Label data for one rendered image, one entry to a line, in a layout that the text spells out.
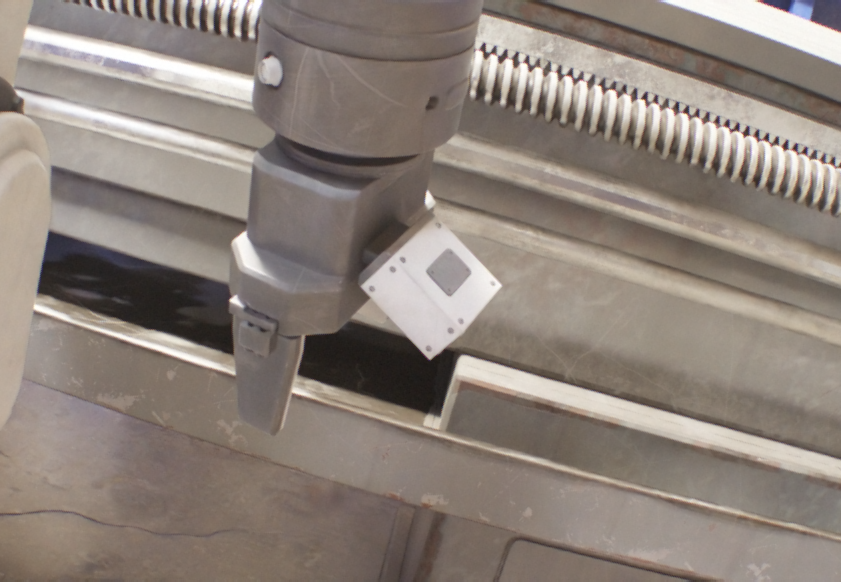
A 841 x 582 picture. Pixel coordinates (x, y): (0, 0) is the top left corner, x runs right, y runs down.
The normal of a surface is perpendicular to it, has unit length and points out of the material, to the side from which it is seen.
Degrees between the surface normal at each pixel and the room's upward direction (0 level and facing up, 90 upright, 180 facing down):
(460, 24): 96
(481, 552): 90
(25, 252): 90
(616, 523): 90
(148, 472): 0
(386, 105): 106
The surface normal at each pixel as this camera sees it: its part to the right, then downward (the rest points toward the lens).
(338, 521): 0.26, -0.93
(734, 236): -0.10, 0.26
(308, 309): 0.32, 0.59
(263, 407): -0.44, 0.46
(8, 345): 0.96, 0.28
